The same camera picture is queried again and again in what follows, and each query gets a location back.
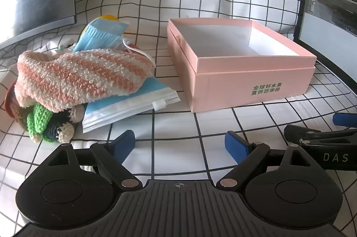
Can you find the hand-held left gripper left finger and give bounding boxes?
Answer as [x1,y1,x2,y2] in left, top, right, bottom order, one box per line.
[47,130,140,191]

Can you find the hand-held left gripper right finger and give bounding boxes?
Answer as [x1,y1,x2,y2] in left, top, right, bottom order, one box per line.
[216,130,325,191]

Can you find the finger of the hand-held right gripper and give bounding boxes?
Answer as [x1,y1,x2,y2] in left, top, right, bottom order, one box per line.
[284,124,357,145]
[333,112,357,127]

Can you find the blue mask packet zip bag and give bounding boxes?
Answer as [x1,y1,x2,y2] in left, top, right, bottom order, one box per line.
[82,77,179,134]

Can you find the pink cardboard box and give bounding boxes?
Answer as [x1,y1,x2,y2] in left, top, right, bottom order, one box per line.
[167,18,317,113]

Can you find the pink white striped fuzzy towel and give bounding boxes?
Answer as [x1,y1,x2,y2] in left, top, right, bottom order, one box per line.
[14,48,154,113]

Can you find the crochet doll with red hat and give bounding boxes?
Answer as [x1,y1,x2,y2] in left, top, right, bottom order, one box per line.
[6,81,85,144]

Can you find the computer case with glass panel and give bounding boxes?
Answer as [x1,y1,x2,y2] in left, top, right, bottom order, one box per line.
[293,0,357,93]

